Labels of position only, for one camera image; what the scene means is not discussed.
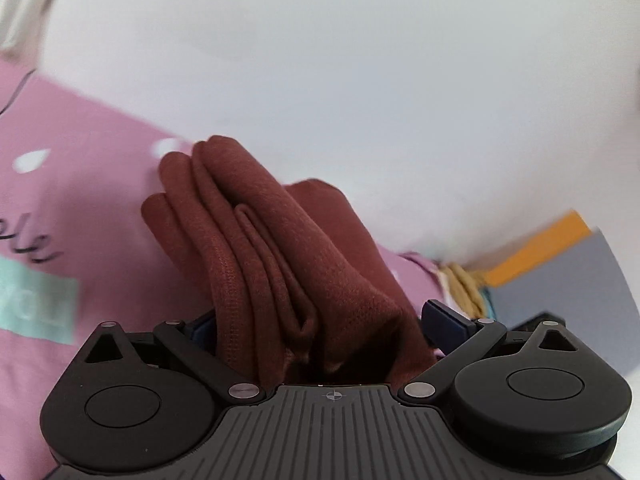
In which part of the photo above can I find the dark red knit sweater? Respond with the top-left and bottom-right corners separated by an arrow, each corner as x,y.
141,136 -> 436,389

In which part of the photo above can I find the grey and orange box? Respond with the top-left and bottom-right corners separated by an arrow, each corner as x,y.
484,210 -> 639,375

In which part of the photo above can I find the yellow folded cloth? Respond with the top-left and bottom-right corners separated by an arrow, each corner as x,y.
439,262 -> 490,318

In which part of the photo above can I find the pink floral bed sheet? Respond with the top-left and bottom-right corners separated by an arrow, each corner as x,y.
0,56 -> 446,480

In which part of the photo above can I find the cream floral satin curtain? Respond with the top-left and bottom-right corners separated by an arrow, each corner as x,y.
1,0 -> 53,67

